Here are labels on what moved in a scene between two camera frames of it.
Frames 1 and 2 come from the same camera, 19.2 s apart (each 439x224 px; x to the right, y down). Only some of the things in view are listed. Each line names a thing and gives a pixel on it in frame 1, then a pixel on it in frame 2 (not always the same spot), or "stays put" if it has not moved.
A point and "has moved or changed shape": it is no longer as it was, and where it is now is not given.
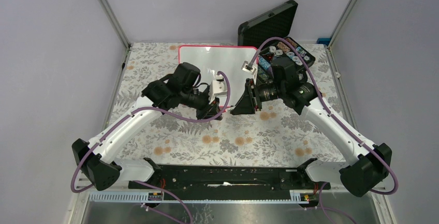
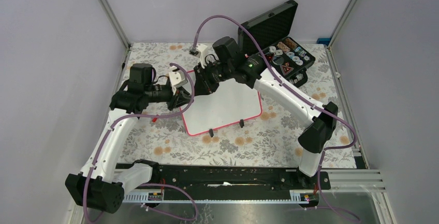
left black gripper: x=210 y=110 → x=181 y=96
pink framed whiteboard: x=210 y=59 has moved or changed shape
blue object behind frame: x=323 y=41 stays put
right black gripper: x=250 y=100 → x=203 y=85
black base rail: x=231 y=179 stays put
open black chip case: x=271 y=32 stays put
